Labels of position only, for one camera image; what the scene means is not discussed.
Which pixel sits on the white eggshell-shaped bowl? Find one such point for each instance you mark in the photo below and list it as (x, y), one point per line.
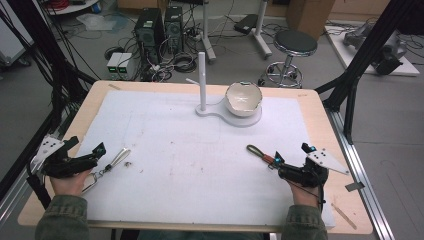
(242, 98)

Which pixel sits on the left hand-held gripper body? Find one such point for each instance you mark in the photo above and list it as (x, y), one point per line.
(56, 163)

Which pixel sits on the black round stool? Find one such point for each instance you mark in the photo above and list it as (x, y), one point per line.
(295, 43)

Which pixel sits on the narrow black computer tower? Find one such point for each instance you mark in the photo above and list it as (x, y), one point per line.
(174, 28)

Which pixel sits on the grey tape piece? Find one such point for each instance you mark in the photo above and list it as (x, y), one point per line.
(354, 186)

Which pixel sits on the thin wooden stick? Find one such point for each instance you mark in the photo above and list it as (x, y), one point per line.
(343, 216)

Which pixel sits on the person's left hand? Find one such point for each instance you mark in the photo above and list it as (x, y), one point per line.
(68, 185)

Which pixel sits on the large black computer tower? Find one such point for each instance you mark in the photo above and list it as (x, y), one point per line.
(148, 33)

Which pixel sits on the white board with grey equipment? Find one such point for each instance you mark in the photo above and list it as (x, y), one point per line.
(376, 46)

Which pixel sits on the black metal frame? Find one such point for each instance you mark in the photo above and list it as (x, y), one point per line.
(43, 50)
(366, 50)

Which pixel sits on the white power supply unit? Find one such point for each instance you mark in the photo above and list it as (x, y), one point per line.
(126, 65)
(113, 65)

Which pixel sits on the white stand leg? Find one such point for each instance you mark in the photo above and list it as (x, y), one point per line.
(206, 36)
(261, 33)

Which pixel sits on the flat black box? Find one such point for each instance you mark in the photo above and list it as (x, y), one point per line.
(246, 24)

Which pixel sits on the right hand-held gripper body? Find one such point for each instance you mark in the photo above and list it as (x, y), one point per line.
(305, 176)

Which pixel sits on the brown cardboard box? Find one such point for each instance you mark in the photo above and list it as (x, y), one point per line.
(308, 16)

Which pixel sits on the white stand with post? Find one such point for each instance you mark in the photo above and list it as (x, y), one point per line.
(202, 83)

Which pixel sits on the person's right hand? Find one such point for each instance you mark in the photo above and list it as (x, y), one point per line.
(305, 195)

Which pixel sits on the white table mat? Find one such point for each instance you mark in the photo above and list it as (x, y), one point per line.
(200, 166)

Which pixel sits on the aluminium rail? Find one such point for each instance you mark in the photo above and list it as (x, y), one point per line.
(10, 208)
(363, 186)

